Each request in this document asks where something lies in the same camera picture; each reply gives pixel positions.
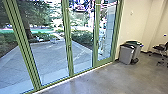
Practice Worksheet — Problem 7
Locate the green garden bush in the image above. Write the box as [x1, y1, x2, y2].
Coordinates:
[71, 29, 96, 46]

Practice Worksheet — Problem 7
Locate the small grey outdoor bench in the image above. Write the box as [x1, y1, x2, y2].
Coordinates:
[49, 37, 61, 45]

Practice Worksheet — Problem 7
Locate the green framed glass door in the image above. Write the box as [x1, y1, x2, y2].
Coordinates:
[0, 0, 124, 94]

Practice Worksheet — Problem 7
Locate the white wall thermostat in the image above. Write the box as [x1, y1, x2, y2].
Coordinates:
[129, 10, 135, 17]

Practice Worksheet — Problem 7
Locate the large tree trunk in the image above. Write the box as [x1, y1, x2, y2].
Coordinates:
[18, 0, 34, 41]

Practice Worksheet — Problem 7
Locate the black office chair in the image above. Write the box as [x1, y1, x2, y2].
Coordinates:
[151, 41, 168, 68]

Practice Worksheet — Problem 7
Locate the green lidded trash bin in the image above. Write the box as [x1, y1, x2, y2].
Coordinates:
[124, 39, 144, 64]

